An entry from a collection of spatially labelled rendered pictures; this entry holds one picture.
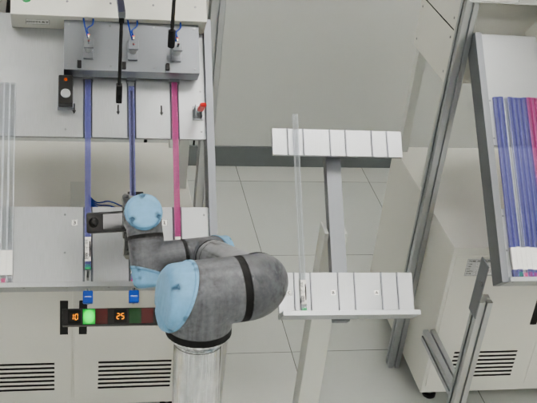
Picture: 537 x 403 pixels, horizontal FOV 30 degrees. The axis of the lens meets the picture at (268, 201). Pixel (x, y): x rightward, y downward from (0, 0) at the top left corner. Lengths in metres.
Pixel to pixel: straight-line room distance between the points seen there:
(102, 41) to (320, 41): 1.94
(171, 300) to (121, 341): 1.29
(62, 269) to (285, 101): 2.20
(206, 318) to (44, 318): 1.26
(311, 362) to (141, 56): 0.95
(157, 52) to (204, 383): 1.07
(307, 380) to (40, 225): 0.87
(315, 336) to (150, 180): 0.76
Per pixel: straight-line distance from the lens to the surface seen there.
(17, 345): 2.94
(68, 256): 2.45
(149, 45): 2.56
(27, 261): 2.45
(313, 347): 2.73
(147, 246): 2.04
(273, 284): 1.69
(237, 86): 4.37
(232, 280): 1.66
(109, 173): 3.12
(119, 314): 2.44
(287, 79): 4.40
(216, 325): 1.68
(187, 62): 2.55
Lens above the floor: 2.12
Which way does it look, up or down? 30 degrees down
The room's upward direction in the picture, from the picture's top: 7 degrees clockwise
